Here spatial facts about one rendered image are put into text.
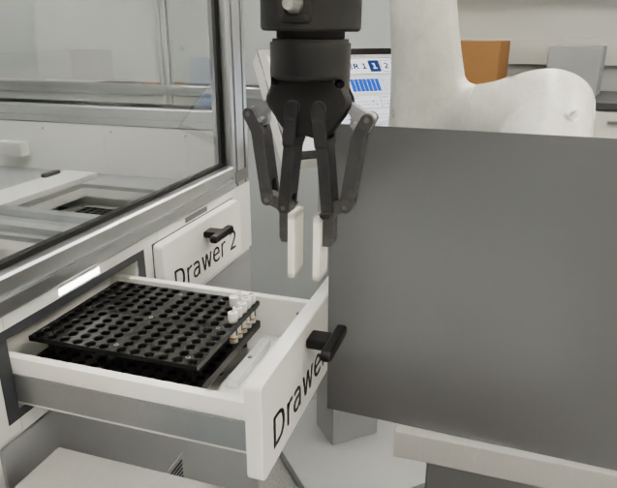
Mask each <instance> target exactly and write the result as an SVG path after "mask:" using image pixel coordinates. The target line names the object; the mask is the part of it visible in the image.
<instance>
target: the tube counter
mask: <svg viewBox="0 0 617 488"><path fill-rule="evenodd" d="M350 87H351V90H352V93H364V92H386V91H390V77H361V78H350Z"/></svg>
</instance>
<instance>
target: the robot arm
mask: <svg viewBox="0 0 617 488"><path fill-rule="evenodd" d="M260 9H261V29H262V30H263V31H276V38H273V39H272V42H270V80H271V83H270V88H269V90H268V92H267V94H266V100H265V101H263V102H261V103H259V104H257V105H255V106H252V107H246V108H244V110H243V113H242V114H243V117H244V119H245V121H246V123H247V125H248V127H249V129H250V131H251V135H252V141H253V148H254V155H255V161H256V168H257V175H258V181H259V188H260V194H261V201H262V204H264V205H270V206H272V207H274V208H276V209H277V210H278V212H279V231H280V232H279V237H280V239H281V242H288V277H289V278H294V277H295V276H296V275H297V274H298V273H299V272H300V271H301V269H302V268H303V208H304V207H302V206H297V207H295V206H296V205H297V204H298V201H297V192H298V182H299V174H300V164H301V155H302V146H303V142H304V140H305V137H311V138H313V139H314V147H315V149H316V154H317V166H318V178H319V190H320V203H321V211H319V212H318V213H317V214H316V215H315V216H314V222H313V281H315V282H319V281H320V280H321V278H322V277H323V275H324V274H325V273H326V271H327V247H330V248H331V247H332V246H333V245H334V243H335V242H336V239H337V218H338V215H339V214H342V213H344V214H346V213H349V212H350V211H351V210H352V209H353V208H354V207H355V205H356V201H357V196H358V190H359V185H360V179H361V174H362V169H363V164H364V159H365V153H366V148H367V142H368V138H369V135H370V133H371V131H372V130H373V128H374V126H375V125H376V123H377V121H378V119H379V115H378V113H377V112H376V111H368V110H366V109H365V108H363V107H361V106H359V105H357V104H356V103H355V97H354V95H353V93H352V90H351V87H350V76H351V47H352V43H349V39H345V32H358V31H359V30H360V29H361V12H362V0H260ZM389 13H390V41H391V75H390V99H389V118H388V126H390V127H409V128H427V129H446V130H464V131H483V132H501V133H519V134H538V135H556V136H575V137H594V130H595V110H596V100H595V96H594V93H593V90H592V88H591V87H590V85H589V84H588V83H587V82H586V81H585V80H584V79H583V78H581V77H580V76H578V75H576V74H574V73H571V72H568V71H565V70H559V69H540V70H534V71H530V72H526V73H522V74H519V75H515V76H509V77H505V78H502V79H499V80H496V81H491V82H486V83H481V84H472V83H471V82H469V81H468V80H467V79H466V77H465V73H464V66H463V58H462V50H461V42H460V33H459V22H458V11H457V0H389ZM271 111H272V112H273V114H274V116H275V117H276V119H277V120H278V122H279V123H280V125H281V126H282V128H283V138H282V145H283V157H282V166H281V177H280V188H279V180H278V173H277V167H276V160H275V152H274V145H273V138H272V132H271V127H270V124H269V122H270V121H271ZM348 114H349V115H350V116H351V122H350V127H351V128H352V129H353V130H354V131H353V134H352V137H351V141H350V146H349V152H348V158H347V163H346V168H345V174H344V180H343V186H342V191H341V197H340V199H339V198H338V184H337V170H336V157H335V142H336V136H335V131H336V129H337V128H338V127H339V125H340V124H341V123H342V121H343V120H344V119H345V117H346V116H347V115H348Z"/></svg>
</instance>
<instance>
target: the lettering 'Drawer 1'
mask: <svg viewBox="0 0 617 488"><path fill-rule="evenodd" d="M317 358H319V359H320V360H319V362H318V363H317V365H316V362H317ZM320 362H321V354H320V353H318V354H317V357H316V360H315V367H314V374H315V377H316V376H317V375H318V374H319V372H320V370H321V366H320V368H319V371H318V373H316V368H317V367H318V365H319V363H320ZM312 371H313V363H312V365H311V377H310V375H309V370H308V371H307V378H306V386H305V378H303V386H304V395H306V394H307V383H308V381H309V388H310V387H311V382H312ZM297 390H299V393H298V395H297V396H296V398H295V401H294V405H293V411H294V412H297V410H298V407H299V406H300V404H301V388H300V385H299V386H298V387H297V389H296V390H295V393H294V396H295V394H296V392H297ZM298 397H299V401H298V405H297V408H295V403H296V400H297V398H298ZM292 399H293V396H292V397H291V399H290V402H289V403H288V404H287V411H288V426H289V424H290V403H291V401H292ZM280 412H281V413H282V416H283V424H282V430H281V434H280V436H279V438H278V440H277V441H276V418H277V416H278V414H279V413H280ZM284 425H285V411H284V409H283V408H281V409H280V410H279V411H278V412H277V413H276V415H275V416H274V418H273V431H274V449H275V447H276V445H277V443H278V442H279V441H280V439H281V437H282V434H283V430H284Z"/></svg>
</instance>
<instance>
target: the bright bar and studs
mask: <svg viewBox="0 0 617 488"><path fill-rule="evenodd" d="M269 348H270V339H266V338H260V340H259V341H258V342H257V343H256V344H255V345H254V346H253V348H252V349H251V350H250V351H249V352H248V354H247V355H246V356H245V357H244V358H243V360H242V361H241V362H240V363H239V364H238V366H237V367H236V368H235V369H234V370H233V372H232V373H231V374H230V375H229V377H228V378H227V385H228V387H232V388H238V387H239V386H240V385H241V384H242V382H243V381H244V380H245V379H246V377H247V376H248V375H249V373H250V372H251V371H252V370H253V368H254V367H255V366H256V364H257V363H258V362H259V361H260V359H261V358H262V357H263V355H264V354H265V353H266V351H267V350H268V349H269Z"/></svg>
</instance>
